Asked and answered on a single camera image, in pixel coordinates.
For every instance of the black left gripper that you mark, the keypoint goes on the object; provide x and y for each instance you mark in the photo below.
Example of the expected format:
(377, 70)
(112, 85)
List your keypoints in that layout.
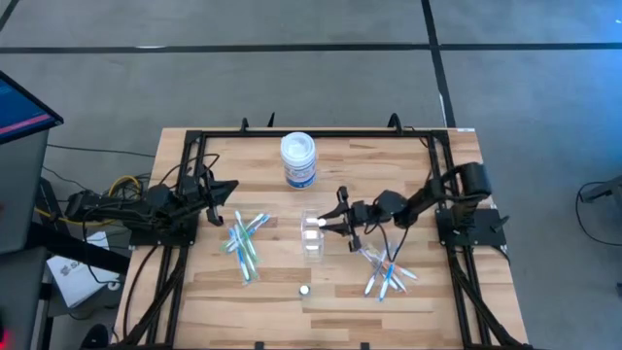
(201, 192)

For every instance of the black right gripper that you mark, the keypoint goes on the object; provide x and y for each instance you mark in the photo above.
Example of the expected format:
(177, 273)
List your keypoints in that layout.
(362, 214)

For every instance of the toothbrush pile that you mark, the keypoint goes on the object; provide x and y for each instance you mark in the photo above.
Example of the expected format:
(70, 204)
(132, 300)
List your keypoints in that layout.
(257, 226)

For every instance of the orange toothbrush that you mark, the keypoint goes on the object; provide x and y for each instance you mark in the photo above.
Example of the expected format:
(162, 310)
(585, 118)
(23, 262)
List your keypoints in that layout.
(403, 271)

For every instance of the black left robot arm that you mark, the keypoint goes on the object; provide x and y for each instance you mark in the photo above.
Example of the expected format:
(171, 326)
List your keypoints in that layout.
(146, 204)

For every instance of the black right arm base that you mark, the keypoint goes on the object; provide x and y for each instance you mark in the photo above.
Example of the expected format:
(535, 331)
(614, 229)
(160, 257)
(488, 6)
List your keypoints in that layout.
(486, 233)

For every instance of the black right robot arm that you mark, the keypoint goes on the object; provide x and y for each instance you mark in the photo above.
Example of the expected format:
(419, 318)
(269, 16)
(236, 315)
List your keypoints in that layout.
(423, 197)

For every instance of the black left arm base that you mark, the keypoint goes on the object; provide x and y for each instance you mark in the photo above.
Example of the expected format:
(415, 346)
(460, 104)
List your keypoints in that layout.
(146, 238)

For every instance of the white wipes canister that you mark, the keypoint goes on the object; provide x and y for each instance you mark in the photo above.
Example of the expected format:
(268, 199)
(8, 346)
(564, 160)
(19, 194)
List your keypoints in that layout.
(298, 160)

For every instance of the white tape roll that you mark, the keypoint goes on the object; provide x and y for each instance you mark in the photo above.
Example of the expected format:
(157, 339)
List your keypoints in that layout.
(110, 282)

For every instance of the black stand bar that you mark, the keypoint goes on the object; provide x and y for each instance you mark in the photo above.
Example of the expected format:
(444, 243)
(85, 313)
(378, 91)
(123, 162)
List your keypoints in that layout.
(73, 248)

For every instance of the white paper sheet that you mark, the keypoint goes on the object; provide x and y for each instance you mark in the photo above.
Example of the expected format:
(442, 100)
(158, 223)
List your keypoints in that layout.
(78, 282)

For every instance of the gray cabinet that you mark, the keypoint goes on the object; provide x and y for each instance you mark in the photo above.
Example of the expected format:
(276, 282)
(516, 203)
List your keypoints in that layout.
(19, 189)

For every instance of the tilted blue monitor screen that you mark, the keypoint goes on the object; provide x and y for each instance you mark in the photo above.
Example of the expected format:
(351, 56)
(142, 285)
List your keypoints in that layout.
(24, 109)

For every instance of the gray stand leg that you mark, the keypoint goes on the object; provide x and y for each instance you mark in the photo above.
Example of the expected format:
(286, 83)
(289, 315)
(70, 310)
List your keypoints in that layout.
(605, 189)

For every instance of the black aluminium table frame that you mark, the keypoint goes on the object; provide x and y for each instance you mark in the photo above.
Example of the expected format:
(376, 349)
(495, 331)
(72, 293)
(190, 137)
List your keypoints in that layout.
(316, 133)

